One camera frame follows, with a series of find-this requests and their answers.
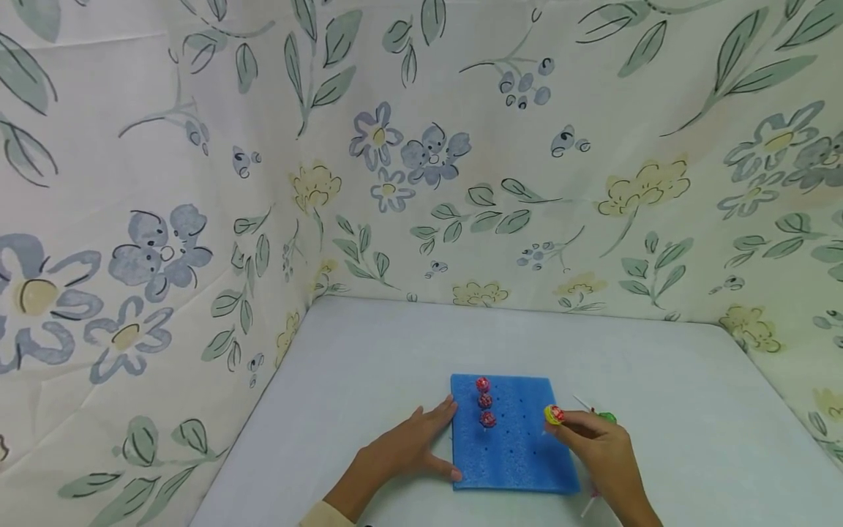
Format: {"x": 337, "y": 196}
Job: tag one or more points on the person's left hand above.
{"x": 405, "y": 450}

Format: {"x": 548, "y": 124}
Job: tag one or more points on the person's right hand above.
{"x": 609, "y": 457}

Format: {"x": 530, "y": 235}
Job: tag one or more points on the yellow lollipop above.
{"x": 554, "y": 415}

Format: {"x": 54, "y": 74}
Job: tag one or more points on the blue foam board with holes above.
{"x": 510, "y": 457}

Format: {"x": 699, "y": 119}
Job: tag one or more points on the person's right forearm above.
{"x": 645, "y": 514}

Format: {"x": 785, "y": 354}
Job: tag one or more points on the person's left forearm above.
{"x": 342, "y": 501}

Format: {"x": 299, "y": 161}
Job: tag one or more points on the pink wrapped lollipop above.
{"x": 595, "y": 492}

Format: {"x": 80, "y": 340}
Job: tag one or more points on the green wrapped lollipop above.
{"x": 608, "y": 418}

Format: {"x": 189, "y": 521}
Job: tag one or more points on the dark red wrapped lollipop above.
{"x": 488, "y": 419}

